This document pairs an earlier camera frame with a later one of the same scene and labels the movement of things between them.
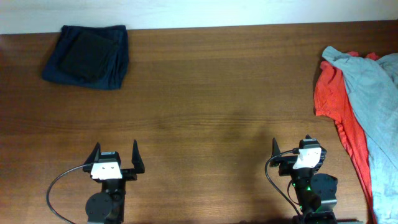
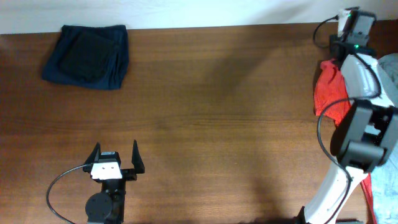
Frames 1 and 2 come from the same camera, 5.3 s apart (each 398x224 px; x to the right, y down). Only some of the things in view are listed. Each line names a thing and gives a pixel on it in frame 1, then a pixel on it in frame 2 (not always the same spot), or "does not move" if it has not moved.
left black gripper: [130, 174] does not move
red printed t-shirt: [332, 101] does not move
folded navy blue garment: [93, 56] does not move
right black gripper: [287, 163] to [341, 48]
